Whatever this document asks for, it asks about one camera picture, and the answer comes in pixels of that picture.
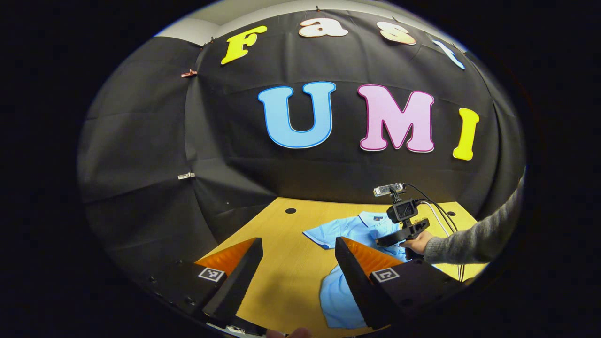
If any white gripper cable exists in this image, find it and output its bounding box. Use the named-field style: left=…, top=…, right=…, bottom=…
left=419, top=201, right=452, bottom=237

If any black backdrop cloth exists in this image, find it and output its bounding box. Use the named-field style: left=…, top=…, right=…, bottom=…
left=77, top=8, right=525, bottom=282

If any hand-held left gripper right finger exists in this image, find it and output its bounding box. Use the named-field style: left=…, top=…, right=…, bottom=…
left=335, top=236, right=466, bottom=330

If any light blue T-shirt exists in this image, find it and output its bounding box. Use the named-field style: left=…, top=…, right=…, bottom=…
left=303, top=211, right=444, bottom=329

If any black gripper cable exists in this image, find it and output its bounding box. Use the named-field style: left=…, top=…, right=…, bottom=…
left=405, top=183, right=466, bottom=282

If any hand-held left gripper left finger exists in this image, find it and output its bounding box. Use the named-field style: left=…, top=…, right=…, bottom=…
left=150, top=237, right=264, bottom=329

